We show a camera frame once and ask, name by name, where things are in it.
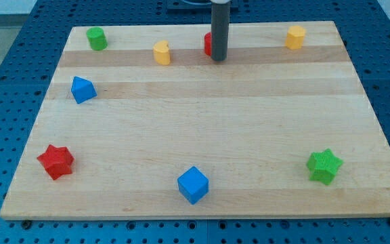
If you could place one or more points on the green cylinder block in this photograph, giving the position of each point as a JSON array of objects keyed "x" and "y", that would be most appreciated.
[{"x": 96, "y": 38}]

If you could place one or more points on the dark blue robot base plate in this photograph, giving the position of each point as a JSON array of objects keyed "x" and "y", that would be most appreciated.
[{"x": 197, "y": 6}]

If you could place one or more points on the blue triangle block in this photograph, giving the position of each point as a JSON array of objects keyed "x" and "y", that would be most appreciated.
[{"x": 82, "y": 90}]

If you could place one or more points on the wooden board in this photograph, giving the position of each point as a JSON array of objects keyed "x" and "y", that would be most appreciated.
[{"x": 249, "y": 124}]

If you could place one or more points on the green star block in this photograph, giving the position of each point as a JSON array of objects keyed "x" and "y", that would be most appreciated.
[{"x": 323, "y": 166}]

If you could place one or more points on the red star block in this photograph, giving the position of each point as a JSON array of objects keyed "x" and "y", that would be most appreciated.
[{"x": 56, "y": 161}]

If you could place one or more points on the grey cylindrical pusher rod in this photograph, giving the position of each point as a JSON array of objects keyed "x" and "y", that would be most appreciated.
[{"x": 220, "y": 19}]

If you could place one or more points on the yellow heart block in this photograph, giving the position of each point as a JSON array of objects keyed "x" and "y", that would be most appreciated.
[{"x": 161, "y": 52}]

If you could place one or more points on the yellow hexagon block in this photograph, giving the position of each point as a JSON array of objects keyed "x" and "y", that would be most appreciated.
[{"x": 295, "y": 37}]

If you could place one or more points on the blue cube block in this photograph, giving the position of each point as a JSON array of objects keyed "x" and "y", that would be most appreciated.
[{"x": 193, "y": 185}]

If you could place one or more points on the red cylinder block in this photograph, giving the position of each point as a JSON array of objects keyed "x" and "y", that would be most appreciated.
[{"x": 207, "y": 43}]

